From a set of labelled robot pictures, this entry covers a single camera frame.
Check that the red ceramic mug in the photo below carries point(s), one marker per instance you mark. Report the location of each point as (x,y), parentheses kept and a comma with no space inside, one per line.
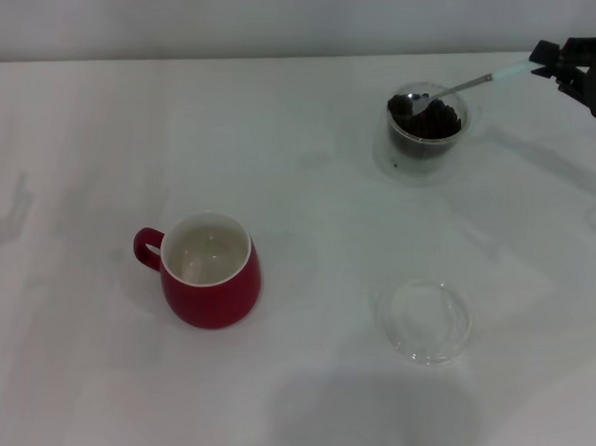
(212,303)

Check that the pile of coffee beans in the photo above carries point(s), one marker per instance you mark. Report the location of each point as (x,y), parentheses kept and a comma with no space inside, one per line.
(438,125)

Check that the clear glass saucer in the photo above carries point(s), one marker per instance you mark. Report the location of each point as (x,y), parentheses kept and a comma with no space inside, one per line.
(435,350)

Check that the double-wall glass cup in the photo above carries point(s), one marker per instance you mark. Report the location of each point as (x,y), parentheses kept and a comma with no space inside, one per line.
(407,174)

